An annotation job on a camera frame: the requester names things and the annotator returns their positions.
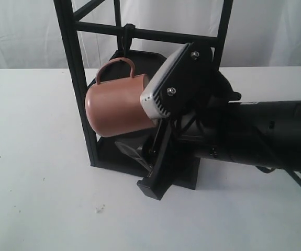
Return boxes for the white backdrop curtain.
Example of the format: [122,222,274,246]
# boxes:
[0,1,301,69]

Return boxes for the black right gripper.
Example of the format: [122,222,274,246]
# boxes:
[115,42,241,200]

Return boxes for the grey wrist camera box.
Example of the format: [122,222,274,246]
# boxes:
[140,43,190,120]

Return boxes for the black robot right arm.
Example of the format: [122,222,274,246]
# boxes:
[115,43,301,200]

